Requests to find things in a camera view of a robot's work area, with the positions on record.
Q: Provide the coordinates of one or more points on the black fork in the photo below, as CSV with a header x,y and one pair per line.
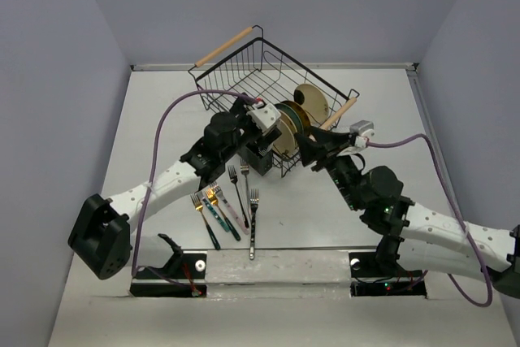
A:
x,y
234,180

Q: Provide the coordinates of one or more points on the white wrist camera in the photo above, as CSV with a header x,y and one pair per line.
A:
x,y
363,131
265,118

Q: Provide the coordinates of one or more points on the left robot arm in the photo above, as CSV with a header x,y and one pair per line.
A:
x,y
107,231

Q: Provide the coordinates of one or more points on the black perforated cutlery holder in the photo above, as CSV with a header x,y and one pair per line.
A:
x,y
259,160

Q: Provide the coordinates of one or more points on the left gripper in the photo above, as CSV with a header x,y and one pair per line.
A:
x,y
239,109

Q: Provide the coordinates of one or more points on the plain silver fork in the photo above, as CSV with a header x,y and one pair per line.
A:
x,y
244,169

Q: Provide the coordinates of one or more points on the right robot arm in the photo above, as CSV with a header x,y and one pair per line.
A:
x,y
413,236

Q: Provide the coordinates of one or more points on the beige plate in front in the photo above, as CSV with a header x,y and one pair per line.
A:
x,y
277,144

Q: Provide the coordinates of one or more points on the silver fork teal handle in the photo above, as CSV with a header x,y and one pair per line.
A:
x,y
213,211

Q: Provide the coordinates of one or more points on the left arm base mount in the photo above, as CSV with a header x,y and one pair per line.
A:
x,y
166,270

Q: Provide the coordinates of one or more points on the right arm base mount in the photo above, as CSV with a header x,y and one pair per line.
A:
x,y
376,273

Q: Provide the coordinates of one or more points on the beige plate in middle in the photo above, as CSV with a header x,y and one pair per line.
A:
x,y
289,144

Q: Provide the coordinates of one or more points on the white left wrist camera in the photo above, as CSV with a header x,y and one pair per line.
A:
x,y
265,118

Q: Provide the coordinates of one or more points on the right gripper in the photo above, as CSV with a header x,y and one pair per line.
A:
x,y
310,150

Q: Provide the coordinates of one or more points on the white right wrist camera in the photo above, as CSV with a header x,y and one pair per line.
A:
x,y
363,131

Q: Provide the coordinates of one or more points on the beige plate at back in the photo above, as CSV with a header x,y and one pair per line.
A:
x,y
313,101

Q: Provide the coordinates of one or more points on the dark green plate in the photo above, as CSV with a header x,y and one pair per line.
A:
x,y
291,113

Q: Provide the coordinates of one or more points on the silver fork tortoiseshell handle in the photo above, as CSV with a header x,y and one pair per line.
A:
x,y
254,200

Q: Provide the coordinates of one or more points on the black wire dish rack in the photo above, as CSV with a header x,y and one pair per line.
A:
x,y
260,71

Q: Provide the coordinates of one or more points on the gold rimmed dark plate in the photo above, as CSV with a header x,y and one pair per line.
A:
x,y
304,118

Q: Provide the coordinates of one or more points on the silver fork pink handle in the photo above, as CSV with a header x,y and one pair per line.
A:
x,y
226,208

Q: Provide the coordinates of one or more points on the gold fork dark green handle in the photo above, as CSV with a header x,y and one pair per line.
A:
x,y
197,203

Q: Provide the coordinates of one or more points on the beige plate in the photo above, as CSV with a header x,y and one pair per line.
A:
x,y
313,101
277,144
289,144

